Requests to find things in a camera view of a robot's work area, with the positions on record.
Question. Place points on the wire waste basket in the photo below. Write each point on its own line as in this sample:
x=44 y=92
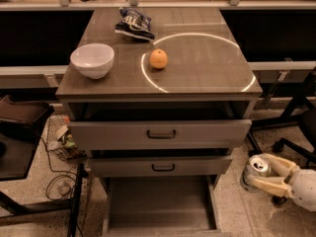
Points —
x=59 y=139

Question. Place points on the orange fruit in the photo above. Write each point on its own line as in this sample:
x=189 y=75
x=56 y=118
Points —
x=158 y=59

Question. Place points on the dark blue chip bag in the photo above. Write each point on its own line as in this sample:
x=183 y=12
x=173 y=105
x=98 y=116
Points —
x=134 y=24

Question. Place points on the white ceramic bowl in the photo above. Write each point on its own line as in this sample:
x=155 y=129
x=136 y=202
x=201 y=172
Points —
x=93 y=60

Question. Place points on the grey drawer cabinet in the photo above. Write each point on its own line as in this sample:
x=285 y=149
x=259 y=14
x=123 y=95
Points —
x=206 y=77

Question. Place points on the middle grey drawer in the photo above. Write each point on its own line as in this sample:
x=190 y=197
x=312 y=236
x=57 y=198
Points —
x=160 y=166

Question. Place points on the black side desk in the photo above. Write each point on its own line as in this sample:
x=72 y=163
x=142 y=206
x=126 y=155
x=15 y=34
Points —
x=21 y=127

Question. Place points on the bottom open grey drawer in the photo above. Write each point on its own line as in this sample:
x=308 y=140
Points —
x=162 y=207

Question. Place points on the top grey drawer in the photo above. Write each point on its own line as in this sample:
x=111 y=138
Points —
x=180 y=134

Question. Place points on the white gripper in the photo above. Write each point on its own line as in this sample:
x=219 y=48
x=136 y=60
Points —
x=305 y=189

